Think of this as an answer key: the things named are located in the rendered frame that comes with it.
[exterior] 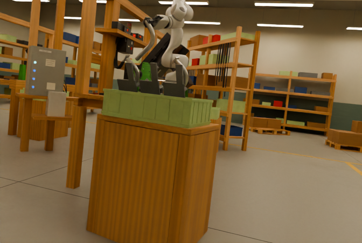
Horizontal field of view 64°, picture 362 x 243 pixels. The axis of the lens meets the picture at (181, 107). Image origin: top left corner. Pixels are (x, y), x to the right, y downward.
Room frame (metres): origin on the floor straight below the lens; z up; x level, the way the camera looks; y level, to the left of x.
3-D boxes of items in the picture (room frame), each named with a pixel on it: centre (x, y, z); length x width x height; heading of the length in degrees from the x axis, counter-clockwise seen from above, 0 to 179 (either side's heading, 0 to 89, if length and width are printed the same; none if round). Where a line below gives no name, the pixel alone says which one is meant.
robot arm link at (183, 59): (2.47, 0.07, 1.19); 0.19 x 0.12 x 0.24; 88
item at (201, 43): (6.47, -0.62, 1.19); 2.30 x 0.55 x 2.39; 24
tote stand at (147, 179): (1.99, 0.13, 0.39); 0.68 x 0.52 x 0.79; 65
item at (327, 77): (10.82, -3.83, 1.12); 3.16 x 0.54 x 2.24; 74
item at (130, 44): (3.21, 0.68, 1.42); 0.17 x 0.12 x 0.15; 165
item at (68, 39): (8.65, 3.12, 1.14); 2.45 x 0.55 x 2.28; 164
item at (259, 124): (9.31, -2.84, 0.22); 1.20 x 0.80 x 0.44; 114
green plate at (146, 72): (3.17, 0.41, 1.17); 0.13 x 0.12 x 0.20; 165
